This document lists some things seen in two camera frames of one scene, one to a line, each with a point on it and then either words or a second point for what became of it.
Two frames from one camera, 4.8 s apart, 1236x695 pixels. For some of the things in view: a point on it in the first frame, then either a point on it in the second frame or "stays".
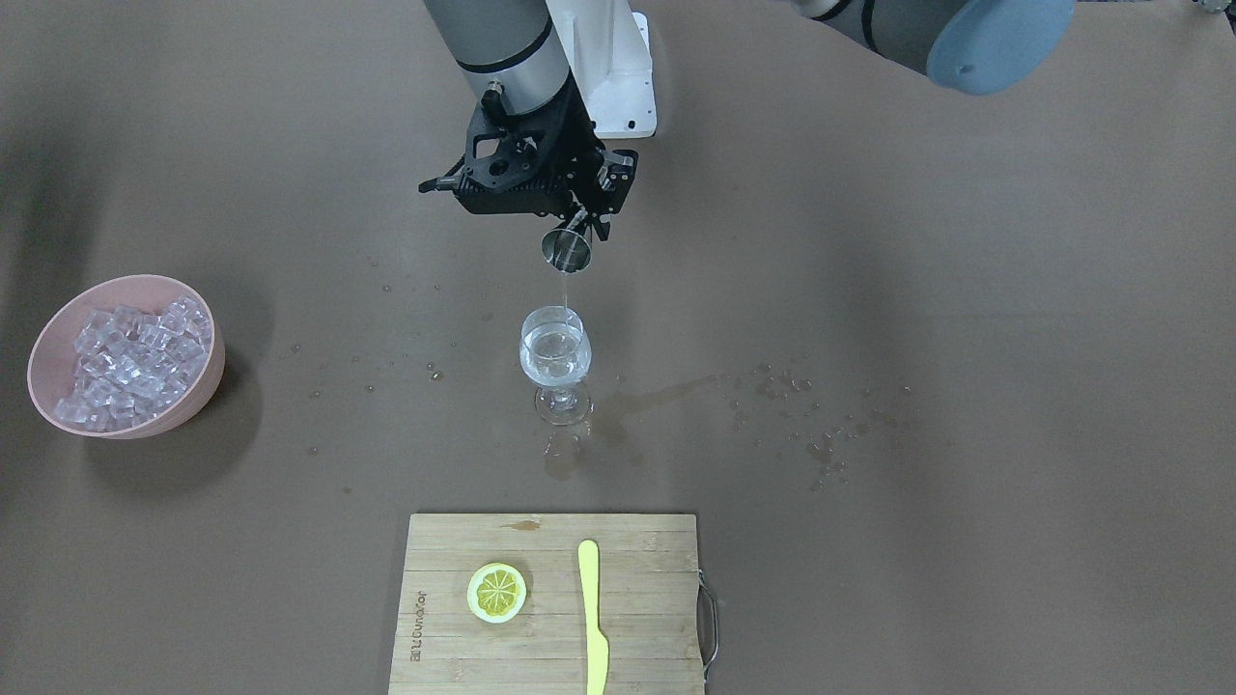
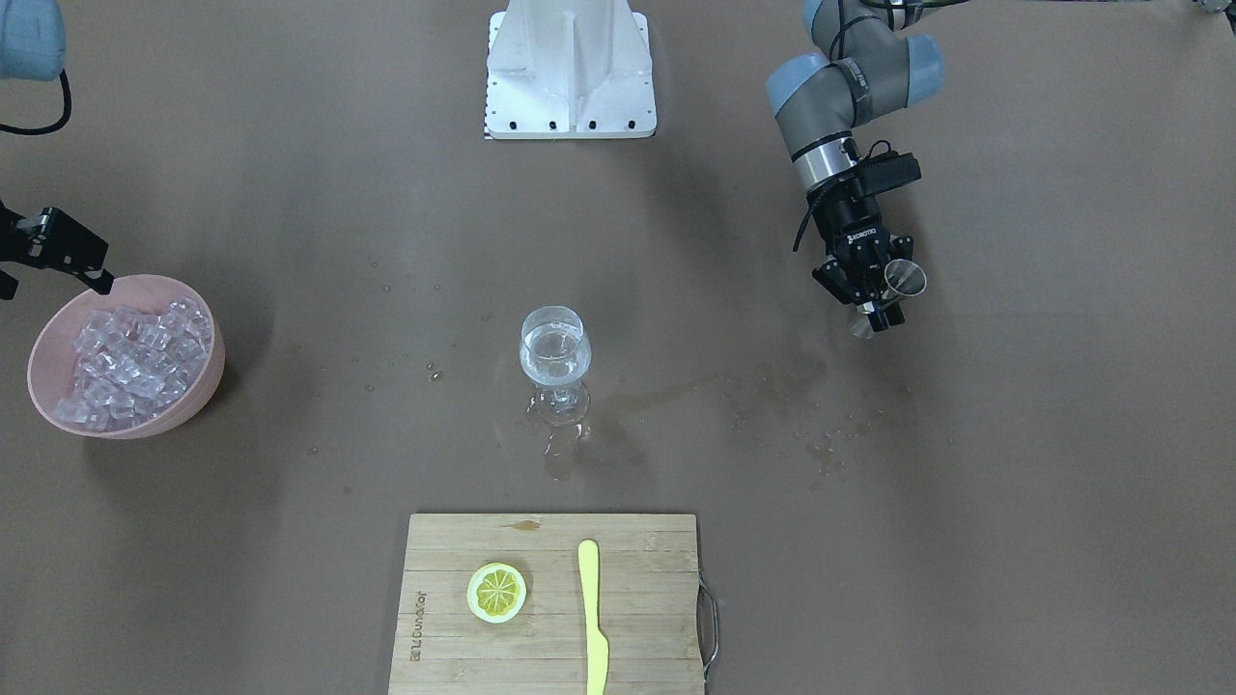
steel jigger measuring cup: x=566 y=250 → x=902 y=278
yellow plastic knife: x=598 y=650 stays
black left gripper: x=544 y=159 → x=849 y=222
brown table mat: x=947 y=376 stays
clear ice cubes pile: x=129 y=362 stays
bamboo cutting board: x=648 y=605 stays
